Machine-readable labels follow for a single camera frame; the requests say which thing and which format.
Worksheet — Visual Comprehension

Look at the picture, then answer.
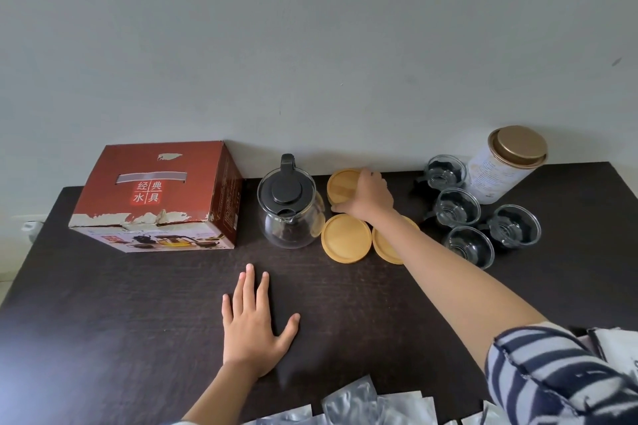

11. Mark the person's left hand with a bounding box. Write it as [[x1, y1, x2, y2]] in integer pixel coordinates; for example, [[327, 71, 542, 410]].
[[222, 264, 301, 380]]

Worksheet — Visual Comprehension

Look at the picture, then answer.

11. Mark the person's right hand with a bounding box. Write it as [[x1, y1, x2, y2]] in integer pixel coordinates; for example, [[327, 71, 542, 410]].
[[330, 168, 400, 226]]

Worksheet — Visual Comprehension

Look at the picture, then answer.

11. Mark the round wooden coaster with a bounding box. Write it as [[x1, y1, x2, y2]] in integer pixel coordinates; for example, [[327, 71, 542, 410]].
[[371, 215, 421, 265], [320, 213, 373, 264], [326, 169, 365, 205]]

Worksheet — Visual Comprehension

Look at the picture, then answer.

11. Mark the person's left forearm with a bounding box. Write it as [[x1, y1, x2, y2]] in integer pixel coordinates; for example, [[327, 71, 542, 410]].
[[180, 361, 274, 425]]

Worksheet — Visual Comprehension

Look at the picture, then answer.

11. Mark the person's right forearm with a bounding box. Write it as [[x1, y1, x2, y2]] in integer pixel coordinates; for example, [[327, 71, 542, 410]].
[[370, 211, 549, 372]]

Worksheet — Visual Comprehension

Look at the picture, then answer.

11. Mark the glass teapot with black lid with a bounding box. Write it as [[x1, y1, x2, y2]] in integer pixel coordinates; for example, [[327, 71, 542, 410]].
[[257, 154, 326, 249]]

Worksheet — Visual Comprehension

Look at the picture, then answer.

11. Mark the pile of silver foil packets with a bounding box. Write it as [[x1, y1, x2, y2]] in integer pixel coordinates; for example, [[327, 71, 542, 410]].
[[243, 324, 638, 425]]

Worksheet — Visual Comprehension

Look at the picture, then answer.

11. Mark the red cardboard box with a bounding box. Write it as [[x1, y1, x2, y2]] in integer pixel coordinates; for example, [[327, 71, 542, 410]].
[[68, 141, 244, 253]]

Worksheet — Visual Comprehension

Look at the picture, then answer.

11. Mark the white tin with gold lid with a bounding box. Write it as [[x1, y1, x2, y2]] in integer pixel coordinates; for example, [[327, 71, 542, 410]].
[[468, 125, 549, 205]]

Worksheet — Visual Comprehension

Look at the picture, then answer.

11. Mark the blue white striped sleeve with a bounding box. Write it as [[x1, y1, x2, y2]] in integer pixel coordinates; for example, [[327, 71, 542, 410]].
[[484, 322, 638, 425]]

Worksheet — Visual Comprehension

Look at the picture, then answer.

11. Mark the glass cup with black handle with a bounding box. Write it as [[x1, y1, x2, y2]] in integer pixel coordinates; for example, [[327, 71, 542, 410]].
[[414, 155, 470, 192], [424, 188, 482, 229], [442, 225, 495, 270], [478, 204, 542, 252]]

